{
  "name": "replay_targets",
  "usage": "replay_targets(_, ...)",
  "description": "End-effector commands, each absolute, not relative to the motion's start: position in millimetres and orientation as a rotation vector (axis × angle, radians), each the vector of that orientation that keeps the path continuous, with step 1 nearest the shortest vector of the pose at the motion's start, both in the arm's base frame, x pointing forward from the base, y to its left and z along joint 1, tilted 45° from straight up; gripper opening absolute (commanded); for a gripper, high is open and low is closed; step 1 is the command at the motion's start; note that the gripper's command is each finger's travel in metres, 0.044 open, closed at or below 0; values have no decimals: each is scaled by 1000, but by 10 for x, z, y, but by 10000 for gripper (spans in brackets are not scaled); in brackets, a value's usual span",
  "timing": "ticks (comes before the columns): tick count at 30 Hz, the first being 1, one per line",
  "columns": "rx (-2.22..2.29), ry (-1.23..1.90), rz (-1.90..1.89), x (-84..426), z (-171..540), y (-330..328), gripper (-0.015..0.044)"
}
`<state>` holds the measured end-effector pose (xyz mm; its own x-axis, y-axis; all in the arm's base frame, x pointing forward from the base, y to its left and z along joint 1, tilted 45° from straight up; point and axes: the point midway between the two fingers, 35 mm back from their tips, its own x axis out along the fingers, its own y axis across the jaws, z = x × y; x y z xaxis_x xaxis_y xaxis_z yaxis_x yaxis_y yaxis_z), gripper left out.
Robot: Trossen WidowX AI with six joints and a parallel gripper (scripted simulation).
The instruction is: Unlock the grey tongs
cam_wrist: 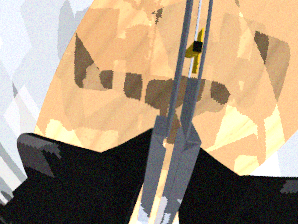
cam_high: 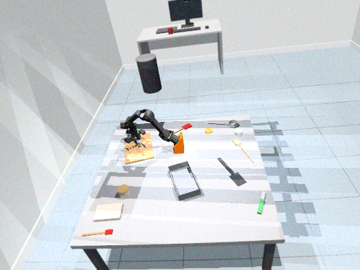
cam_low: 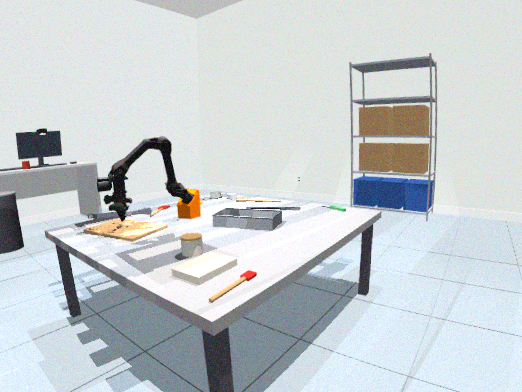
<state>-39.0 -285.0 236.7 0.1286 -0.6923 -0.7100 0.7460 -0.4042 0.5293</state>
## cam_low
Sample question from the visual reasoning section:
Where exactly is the grey cylinder with tan lid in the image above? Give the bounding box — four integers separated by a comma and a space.
181, 232, 203, 257

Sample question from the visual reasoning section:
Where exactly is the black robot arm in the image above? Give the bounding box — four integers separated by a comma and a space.
97, 136, 195, 204

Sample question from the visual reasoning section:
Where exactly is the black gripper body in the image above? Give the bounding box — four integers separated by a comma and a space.
109, 189, 133, 211

